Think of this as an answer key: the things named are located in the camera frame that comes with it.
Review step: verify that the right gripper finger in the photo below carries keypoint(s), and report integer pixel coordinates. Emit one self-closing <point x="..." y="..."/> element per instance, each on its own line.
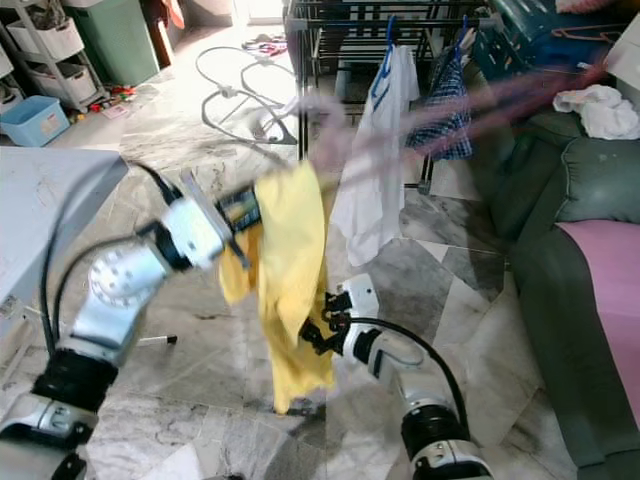
<point x="318" y="305"/>
<point x="315" y="338"/>

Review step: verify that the yellow shirt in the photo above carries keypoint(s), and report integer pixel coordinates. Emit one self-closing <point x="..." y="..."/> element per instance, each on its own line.
<point x="295" y="280"/>

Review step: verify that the pink plastic hanger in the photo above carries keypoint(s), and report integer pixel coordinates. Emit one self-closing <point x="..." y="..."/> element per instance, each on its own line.
<point x="360" y="150"/>

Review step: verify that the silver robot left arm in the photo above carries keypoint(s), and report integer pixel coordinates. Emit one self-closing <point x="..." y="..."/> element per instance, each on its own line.
<point x="120" y="285"/>

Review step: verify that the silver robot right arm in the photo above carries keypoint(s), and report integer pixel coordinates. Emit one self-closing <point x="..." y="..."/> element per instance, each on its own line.
<point x="430" y="430"/>

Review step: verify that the blue plastic hanger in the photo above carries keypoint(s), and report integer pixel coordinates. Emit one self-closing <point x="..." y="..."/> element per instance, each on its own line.
<point x="390" y="45"/>
<point x="463" y="30"/>

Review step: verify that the black metal drying rack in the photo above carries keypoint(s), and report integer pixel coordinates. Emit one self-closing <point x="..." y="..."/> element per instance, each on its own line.
<point x="300" y="100"/>

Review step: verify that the pink slippers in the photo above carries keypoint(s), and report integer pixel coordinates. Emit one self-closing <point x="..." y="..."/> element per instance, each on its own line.
<point x="262" y="45"/>

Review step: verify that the small colourful toys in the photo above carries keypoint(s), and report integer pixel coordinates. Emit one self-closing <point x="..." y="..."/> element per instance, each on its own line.
<point x="108" y="98"/>

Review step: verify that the white folding table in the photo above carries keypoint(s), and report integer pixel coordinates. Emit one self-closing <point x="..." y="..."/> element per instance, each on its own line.
<point x="50" y="220"/>

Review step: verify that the white shirt blue trim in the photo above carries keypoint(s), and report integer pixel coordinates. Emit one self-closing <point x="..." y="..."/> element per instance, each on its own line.
<point x="400" y="80"/>

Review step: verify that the dark green sofa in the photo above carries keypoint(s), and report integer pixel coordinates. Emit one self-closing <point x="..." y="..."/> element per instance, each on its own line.
<point x="530" y="250"/>

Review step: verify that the green laundry hamper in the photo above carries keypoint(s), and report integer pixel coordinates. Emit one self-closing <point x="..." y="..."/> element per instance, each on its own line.
<point x="120" y="40"/>

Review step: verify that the light blue plastic bin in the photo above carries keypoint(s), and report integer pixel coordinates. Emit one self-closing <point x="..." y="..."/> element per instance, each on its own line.
<point x="35" y="122"/>

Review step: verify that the blue plaid shirt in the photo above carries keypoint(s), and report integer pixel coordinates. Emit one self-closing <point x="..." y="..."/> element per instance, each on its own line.
<point x="445" y="100"/>

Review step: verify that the white drawer tower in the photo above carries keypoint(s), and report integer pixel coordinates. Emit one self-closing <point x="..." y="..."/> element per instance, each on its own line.
<point x="60" y="40"/>

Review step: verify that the pink cushion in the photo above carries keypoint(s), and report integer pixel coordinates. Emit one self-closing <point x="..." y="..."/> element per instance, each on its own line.
<point x="610" y="300"/>

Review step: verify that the white crumpled cloth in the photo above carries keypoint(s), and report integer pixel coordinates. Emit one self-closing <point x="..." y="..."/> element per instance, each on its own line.
<point x="600" y="110"/>

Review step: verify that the blue plastic storage box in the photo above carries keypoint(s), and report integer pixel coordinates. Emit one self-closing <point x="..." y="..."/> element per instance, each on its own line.
<point x="550" y="40"/>

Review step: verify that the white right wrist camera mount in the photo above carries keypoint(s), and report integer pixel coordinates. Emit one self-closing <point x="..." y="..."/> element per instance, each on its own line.
<point x="360" y="295"/>

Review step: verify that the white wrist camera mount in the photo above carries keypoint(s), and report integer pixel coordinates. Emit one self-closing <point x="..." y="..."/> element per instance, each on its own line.
<point x="360" y="295"/>
<point x="195" y="232"/>

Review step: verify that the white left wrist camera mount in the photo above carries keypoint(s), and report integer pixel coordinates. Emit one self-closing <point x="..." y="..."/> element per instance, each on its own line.
<point x="195" y="232"/>

